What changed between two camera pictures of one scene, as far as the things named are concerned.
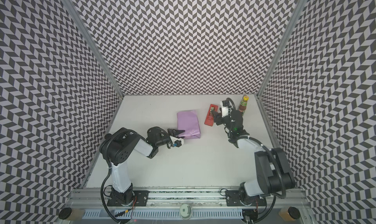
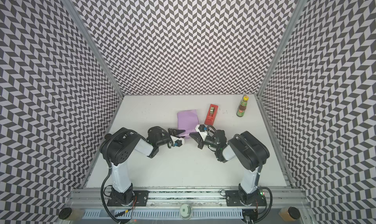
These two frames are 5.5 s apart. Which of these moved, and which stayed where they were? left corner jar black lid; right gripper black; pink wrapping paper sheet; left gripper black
Moved: right gripper black
Stayed: left gripper black; left corner jar black lid; pink wrapping paper sheet
